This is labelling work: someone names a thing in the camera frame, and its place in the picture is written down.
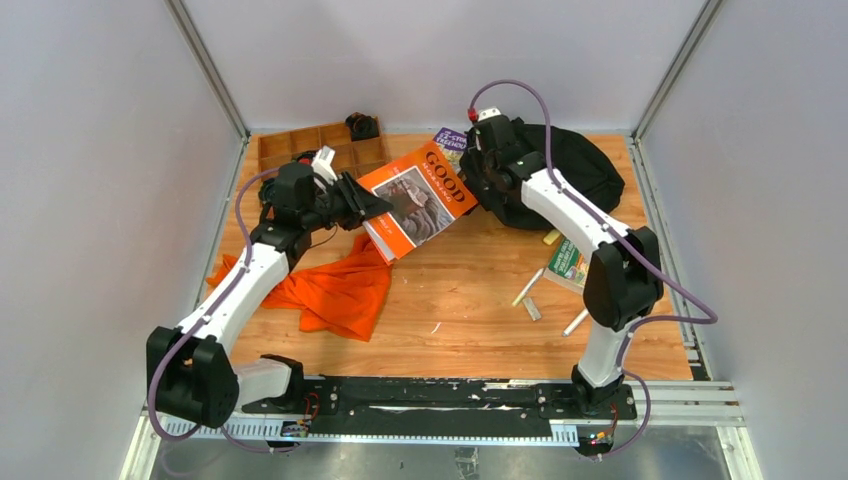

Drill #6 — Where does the purple Treehouse book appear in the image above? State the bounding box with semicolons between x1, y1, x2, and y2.
433;127;467;171

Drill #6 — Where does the orange Good Morning book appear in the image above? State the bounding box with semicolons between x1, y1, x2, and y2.
359;141;478;264

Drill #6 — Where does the black backpack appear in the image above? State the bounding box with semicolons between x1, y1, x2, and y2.
459;126;625;231

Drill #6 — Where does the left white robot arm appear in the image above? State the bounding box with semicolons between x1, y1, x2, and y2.
146;162;392;437

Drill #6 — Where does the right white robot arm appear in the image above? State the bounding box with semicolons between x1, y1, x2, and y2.
460;108;663;418

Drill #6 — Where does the dark coiled roll front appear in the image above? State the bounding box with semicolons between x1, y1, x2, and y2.
257;179;275;205

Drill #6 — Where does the dark coiled roll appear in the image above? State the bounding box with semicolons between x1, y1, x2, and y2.
345;112;380;142
257;179;275;205

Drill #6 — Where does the wooden compartment tray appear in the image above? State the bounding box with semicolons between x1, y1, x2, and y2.
258;116;389;178

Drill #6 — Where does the orange cloth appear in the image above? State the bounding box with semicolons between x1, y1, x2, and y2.
205;233;395;343

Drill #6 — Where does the dark coiled roll back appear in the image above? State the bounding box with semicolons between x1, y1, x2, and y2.
345;112;380;142

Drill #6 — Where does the yellow-green pencil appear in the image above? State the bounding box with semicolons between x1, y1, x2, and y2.
511;268;545;307

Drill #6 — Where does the green Treehouse book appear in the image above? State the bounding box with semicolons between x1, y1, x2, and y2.
543;238;589;295

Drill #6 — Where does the white marker pen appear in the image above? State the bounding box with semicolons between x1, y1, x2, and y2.
562;309;589;337

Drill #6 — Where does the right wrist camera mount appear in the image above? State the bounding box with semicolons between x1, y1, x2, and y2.
467;107;502;124

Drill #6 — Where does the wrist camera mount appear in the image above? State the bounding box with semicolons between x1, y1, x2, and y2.
467;107;502;124
294;146;338;184

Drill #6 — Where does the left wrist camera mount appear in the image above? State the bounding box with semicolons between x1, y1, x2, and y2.
294;146;338;184

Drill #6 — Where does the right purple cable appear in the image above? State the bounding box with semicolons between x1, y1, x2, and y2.
467;80;719;458

